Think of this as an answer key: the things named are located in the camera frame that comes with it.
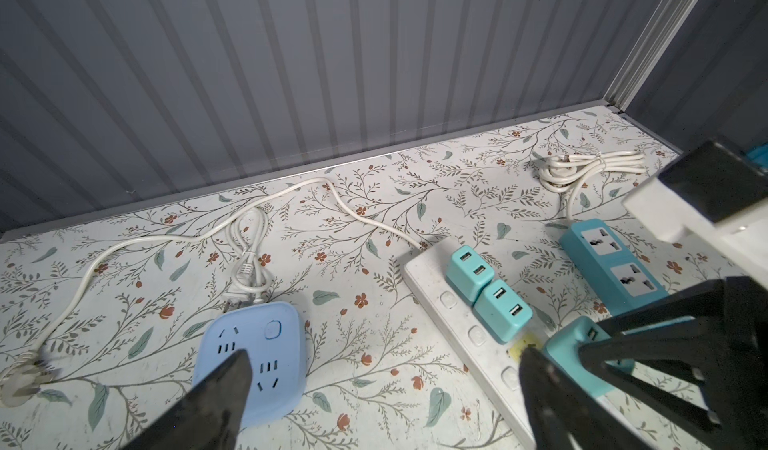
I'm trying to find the blue square power socket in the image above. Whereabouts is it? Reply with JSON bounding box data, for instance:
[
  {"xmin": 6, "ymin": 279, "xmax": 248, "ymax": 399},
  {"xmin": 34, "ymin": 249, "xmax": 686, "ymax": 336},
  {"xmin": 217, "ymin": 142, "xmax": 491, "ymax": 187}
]
[{"xmin": 193, "ymin": 302, "xmax": 307, "ymax": 428}]

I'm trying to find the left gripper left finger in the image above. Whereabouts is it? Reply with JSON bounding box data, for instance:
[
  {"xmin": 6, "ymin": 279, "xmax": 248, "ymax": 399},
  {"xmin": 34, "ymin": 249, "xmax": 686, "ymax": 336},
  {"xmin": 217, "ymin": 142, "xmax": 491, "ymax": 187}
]
[{"xmin": 126, "ymin": 350, "xmax": 252, "ymax": 449}]

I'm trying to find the blue socket white cable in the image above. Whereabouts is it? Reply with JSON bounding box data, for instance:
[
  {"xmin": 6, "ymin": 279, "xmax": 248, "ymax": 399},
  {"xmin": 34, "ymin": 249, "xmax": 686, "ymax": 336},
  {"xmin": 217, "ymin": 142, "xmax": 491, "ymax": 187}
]
[{"xmin": 226, "ymin": 206, "xmax": 274, "ymax": 307}]

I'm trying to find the bundled white cable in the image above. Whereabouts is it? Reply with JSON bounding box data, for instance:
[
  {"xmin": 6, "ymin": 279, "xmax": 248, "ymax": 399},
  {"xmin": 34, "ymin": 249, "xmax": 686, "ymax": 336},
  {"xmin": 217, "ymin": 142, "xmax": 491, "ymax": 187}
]
[{"xmin": 536, "ymin": 149, "xmax": 648, "ymax": 220}]

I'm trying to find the long white power strip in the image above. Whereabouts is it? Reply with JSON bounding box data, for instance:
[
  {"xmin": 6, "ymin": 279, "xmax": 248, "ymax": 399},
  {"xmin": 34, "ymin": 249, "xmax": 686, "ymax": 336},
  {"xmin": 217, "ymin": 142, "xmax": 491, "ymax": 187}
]
[{"xmin": 401, "ymin": 238, "xmax": 565, "ymax": 449}]

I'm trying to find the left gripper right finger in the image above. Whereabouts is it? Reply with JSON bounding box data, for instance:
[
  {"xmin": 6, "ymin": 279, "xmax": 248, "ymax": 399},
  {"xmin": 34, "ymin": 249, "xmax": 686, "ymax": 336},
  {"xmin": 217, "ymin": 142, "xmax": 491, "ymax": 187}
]
[{"xmin": 519, "ymin": 347, "xmax": 649, "ymax": 449}]

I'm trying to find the teal plug adapter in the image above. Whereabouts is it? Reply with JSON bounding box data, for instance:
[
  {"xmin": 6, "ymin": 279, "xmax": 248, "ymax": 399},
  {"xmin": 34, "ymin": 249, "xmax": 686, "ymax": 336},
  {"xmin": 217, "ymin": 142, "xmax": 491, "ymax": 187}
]
[
  {"xmin": 445, "ymin": 245, "xmax": 496, "ymax": 306},
  {"xmin": 472, "ymin": 279, "xmax": 533, "ymax": 344},
  {"xmin": 544, "ymin": 316, "xmax": 636, "ymax": 398}
]

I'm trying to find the white power strip cable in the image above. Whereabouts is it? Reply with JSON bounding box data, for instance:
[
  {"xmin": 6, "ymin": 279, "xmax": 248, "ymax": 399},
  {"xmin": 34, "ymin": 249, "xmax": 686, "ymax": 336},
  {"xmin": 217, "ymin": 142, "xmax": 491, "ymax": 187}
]
[{"xmin": 0, "ymin": 176, "xmax": 427, "ymax": 408}]

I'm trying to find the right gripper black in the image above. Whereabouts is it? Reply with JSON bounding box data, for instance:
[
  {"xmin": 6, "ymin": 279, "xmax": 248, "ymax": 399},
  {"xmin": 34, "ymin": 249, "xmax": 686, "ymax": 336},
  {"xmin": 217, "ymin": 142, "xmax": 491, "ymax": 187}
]
[{"xmin": 579, "ymin": 277, "xmax": 767, "ymax": 449}]

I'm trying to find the teal power strip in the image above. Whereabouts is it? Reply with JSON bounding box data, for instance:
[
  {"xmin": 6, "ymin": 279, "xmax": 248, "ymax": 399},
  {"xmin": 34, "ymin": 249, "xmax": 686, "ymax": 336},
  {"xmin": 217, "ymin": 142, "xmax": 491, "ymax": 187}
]
[{"xmin": 560, "ymin": 219, "xmax": 669, "ymax": 316}]

